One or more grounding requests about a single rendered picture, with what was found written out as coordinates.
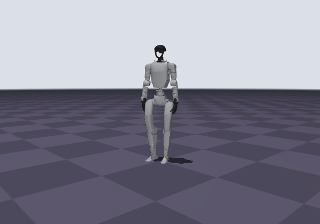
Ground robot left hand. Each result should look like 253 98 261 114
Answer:
170 98 178 114

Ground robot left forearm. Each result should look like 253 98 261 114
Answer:
172 81 179 102

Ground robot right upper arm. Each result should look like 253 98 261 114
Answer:
144 63 151 86

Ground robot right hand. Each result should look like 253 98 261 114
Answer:
142 98 146 111

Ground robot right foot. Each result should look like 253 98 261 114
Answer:
145 155 159 162

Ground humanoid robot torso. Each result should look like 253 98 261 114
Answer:
150 60 170 106

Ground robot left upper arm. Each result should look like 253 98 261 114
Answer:
168 63 177 86

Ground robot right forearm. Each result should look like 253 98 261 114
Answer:
141 82 149 101

